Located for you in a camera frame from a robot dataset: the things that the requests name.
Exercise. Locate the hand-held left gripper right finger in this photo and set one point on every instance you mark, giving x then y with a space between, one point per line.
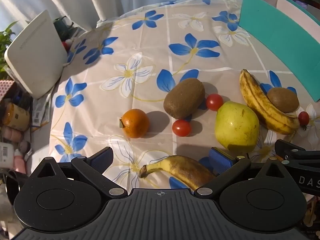
221 162

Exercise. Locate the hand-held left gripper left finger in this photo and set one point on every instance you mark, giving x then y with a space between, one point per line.
101 158

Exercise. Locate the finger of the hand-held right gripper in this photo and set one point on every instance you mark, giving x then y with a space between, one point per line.
287 150

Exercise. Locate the red cherry tomato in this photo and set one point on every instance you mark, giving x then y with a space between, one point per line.
214 102
303 118
181 128

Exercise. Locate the yellow-green pear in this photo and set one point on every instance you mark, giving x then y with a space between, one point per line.
236 127

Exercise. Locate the spotted yellow banana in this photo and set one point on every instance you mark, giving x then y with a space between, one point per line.
255 97
180 167

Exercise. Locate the orange tangerine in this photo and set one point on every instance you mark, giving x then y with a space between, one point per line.
136 123

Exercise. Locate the large brown kiwi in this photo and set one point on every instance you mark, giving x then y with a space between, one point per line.
183 98

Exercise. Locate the teal cardboard box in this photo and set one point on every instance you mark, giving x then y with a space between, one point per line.
275 30

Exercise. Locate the small brown kiwi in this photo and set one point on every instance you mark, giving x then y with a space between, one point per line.
283 100

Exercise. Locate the printed paper leaflets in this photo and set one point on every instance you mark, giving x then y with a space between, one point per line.
41 110

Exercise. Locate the pink bottle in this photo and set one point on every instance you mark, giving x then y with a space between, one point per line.
20 163

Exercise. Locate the white bottle with barcode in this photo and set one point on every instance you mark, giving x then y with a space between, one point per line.
5 155

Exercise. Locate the pink checkered box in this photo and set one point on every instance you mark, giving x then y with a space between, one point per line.
5 88

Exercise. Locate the white plastic device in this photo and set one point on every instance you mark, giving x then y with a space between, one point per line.
35 55

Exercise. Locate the blue floral tablecloth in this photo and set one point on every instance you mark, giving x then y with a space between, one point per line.
150 42

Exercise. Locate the dark green container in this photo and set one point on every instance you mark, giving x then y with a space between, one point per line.
65 28

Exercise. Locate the green potted plant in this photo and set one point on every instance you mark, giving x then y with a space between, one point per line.
6 42

